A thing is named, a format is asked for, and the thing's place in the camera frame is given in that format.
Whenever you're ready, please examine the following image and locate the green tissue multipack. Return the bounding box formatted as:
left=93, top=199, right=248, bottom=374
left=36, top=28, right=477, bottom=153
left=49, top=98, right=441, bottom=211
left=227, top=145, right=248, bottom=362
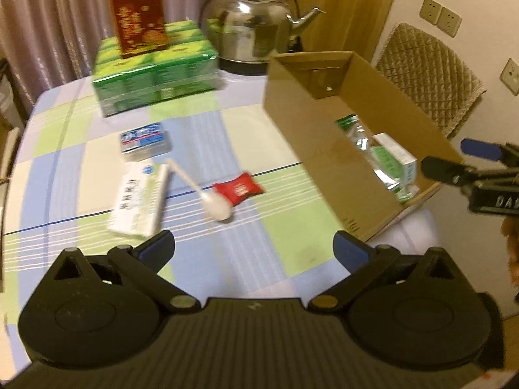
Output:
left=90, top=20, right=220, bottom=117

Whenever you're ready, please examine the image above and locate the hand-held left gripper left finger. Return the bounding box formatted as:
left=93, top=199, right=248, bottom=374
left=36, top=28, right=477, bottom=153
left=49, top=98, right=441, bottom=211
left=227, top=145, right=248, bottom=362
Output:
left=53, top=230, right=200, bottom=317

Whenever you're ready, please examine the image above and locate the wooden door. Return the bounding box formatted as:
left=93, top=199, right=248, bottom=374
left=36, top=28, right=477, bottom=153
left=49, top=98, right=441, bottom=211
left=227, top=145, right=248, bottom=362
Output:
left=284, top=0, right=404, bottom=65

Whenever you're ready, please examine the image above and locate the silver foil bag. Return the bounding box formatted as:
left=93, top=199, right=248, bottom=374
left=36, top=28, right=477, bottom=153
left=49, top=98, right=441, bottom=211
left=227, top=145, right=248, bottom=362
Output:
left=334, top=114, right=406, bottom=195

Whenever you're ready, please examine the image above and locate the red snack packet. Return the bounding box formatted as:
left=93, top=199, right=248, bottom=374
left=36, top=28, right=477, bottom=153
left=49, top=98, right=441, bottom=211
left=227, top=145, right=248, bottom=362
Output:
left=213, top=172, right=264, bottom=205

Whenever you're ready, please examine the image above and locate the blue and white small box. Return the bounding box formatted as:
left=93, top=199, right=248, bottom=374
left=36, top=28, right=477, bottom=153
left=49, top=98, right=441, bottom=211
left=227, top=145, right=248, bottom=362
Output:
left=119, top=122, right=173, bottom=163

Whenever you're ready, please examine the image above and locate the stainless steel kettle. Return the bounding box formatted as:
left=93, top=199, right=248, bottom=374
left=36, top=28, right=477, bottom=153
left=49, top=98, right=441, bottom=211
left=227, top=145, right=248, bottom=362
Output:
left=199, top=0, right=326, bottom=76

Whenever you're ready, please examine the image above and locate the chair with quilted cover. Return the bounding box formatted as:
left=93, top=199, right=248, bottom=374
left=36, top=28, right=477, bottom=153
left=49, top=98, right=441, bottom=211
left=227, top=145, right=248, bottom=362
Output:
left=375, top=22, right=487, bottom=138

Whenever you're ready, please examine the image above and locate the red gift box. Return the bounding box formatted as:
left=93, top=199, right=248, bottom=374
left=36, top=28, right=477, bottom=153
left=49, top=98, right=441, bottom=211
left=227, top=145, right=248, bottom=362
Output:
left=108, top=0, right=169, bottom=59

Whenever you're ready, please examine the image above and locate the beige wall socket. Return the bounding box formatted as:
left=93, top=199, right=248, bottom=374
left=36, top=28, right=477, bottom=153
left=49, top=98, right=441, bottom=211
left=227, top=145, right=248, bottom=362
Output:
left=438, top=7, right=463, bottom=37
left=419, top=0, right=442, bottom=25
left=499, top=57, right=519, bottom=96

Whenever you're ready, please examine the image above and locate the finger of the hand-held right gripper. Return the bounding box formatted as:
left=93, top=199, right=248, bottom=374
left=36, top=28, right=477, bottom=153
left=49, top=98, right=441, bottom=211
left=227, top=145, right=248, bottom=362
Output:
left=461, top=138, right=519, bottom=167
left=420, top=156, right=519, bottom=187

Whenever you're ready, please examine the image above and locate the pink curtain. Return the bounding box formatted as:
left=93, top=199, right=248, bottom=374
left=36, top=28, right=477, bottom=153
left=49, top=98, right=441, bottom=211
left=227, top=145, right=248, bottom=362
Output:
left=0, top=0, right=215, bottom=106

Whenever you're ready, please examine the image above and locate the white plastic spoon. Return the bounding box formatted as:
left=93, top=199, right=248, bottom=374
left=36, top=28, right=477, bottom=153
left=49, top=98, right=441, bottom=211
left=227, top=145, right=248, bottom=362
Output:
left=167, top=159, right=234, bottom=223

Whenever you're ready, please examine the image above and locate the brown cardboard box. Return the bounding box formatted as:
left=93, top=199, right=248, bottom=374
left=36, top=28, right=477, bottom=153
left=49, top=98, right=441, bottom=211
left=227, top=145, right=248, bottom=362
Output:
left=263, top=51, right=465, bottom=243

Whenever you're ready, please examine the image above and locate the person's right hand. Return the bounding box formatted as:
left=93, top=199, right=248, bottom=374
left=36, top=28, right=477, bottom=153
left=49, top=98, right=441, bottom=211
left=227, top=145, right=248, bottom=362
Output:
left=501, top=215, right=519, bottom=292

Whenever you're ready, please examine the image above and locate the white and green medicine box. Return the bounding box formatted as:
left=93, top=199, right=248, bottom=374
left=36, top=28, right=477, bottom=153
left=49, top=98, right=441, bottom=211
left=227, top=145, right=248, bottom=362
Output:
left=107, top=163, right=170, bottom=239

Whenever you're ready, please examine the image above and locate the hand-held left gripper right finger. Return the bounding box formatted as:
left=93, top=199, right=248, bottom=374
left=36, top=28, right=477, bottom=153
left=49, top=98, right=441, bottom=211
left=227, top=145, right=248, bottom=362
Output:
left=308, top=230, right=465, bottom=314

